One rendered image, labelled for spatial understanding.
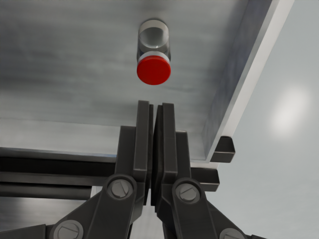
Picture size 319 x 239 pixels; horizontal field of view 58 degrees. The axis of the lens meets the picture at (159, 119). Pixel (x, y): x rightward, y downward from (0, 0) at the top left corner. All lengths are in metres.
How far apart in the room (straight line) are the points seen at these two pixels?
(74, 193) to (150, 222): 0.16
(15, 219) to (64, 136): 0.23
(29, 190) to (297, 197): 2.25
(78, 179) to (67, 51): 0.15
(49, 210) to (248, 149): 1.51
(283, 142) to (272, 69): 0.57
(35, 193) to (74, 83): 0.14
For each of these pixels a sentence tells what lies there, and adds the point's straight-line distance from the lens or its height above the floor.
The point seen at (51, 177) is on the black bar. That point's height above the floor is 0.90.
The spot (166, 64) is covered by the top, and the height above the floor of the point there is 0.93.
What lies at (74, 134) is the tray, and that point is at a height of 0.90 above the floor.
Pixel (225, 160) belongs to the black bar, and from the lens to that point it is 0.29.
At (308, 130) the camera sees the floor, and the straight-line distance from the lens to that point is 1.82.
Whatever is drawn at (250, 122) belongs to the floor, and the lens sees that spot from 1.63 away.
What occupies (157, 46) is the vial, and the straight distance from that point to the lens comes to 0.18.
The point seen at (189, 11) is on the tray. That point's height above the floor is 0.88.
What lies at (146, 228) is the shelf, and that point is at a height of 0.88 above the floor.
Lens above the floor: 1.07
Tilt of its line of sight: 44 degrees down
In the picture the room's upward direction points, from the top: 179 degrees clockwise
